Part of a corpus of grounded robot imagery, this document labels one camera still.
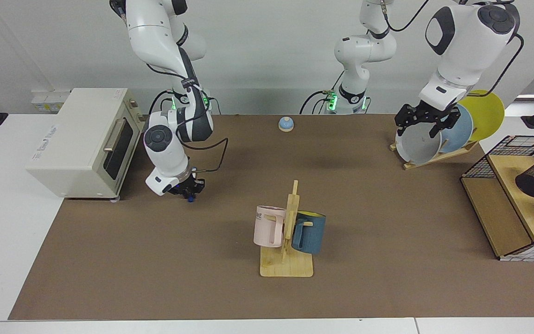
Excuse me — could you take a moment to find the wooden plate rack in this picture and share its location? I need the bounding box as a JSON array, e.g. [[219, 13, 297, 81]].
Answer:
[[390, 141, 479, 170]]

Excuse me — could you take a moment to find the light blue plate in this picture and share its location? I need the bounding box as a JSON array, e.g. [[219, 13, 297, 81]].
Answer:
[[439, 106, 474, 154]]

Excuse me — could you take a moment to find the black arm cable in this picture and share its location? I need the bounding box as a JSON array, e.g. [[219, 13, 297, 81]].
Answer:
[[381, 0, 526, 96], [181, 137, 229, 174]]

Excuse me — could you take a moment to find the pale toaster oven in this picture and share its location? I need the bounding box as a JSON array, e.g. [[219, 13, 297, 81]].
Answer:
[[25, 88, 146, 200]]

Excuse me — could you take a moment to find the wire basket with wooden floor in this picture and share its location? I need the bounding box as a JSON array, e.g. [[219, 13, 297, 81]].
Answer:
[[461, 135, 534, 263]]

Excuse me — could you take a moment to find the grey plate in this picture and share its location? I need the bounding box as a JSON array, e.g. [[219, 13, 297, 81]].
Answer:
[[395, 121, 443, 165]]

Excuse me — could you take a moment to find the pink cup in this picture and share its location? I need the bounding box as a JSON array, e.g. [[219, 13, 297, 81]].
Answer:
[[254, 206, 287, 248]]

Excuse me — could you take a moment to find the black base power cable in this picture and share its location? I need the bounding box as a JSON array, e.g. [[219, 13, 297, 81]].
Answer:
[[299, 70, 344, 115]]

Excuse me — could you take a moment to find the dark blue cup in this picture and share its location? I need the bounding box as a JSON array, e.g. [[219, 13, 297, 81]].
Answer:
[[291, 211, 327, 255]]

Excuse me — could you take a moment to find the yellow plate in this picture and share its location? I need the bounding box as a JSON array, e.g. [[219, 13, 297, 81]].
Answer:
[[457, 90, 505, 142]]

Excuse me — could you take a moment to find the brown table cloth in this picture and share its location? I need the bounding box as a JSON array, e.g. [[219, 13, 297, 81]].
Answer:
[[8, 115, 534, 321]]

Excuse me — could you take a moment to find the wooden cup stand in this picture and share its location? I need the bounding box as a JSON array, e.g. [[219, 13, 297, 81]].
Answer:
[[260, 180, 314, 278]]

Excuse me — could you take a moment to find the white wall socket strip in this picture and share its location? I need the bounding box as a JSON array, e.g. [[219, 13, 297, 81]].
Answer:
[[32, 90, 70, 113]]

